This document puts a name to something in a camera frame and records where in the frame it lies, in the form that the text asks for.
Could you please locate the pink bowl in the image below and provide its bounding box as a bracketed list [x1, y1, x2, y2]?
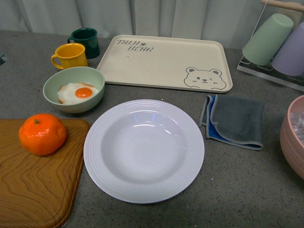
[280, 95, 304, 179]

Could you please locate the wooden cutting board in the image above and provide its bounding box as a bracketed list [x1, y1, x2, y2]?
[0, 119, 90, 228]

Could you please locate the orange mandarin fruit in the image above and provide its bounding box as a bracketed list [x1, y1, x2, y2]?
[19, 114, 67, 156]

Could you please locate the clear acrylic cup rack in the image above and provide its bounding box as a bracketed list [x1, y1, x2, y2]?
[237, 0, 304, 91]

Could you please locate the grey blue cloth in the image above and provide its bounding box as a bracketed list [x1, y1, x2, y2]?
[199, 95, 264, 151]

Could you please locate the light green bowl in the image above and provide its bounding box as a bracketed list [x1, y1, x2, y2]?
[43, 66, 105, 114]

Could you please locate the beige bear tray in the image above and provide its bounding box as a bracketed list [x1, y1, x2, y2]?
[97, 35, 233, 93]

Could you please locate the light green cup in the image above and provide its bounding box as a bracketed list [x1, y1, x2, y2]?
[242, 13, 294, 66]

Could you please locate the yellow mug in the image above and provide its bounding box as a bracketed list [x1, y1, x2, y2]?
[51, 43, 88, 70]

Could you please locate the lavender cup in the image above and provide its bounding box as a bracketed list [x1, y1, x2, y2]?
[272, 22, 304, 76]

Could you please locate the dark green mug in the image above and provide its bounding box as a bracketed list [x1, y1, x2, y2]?
[67, 28, 100, 59]

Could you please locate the fake fried egg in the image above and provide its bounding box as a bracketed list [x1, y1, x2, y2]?
[57, 83, 99, 105]

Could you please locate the white ridged plate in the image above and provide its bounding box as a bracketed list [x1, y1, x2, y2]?
[84, 100, 205, 204]

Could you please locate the white curtain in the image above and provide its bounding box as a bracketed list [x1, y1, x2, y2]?
[0, 0, 304, 48]

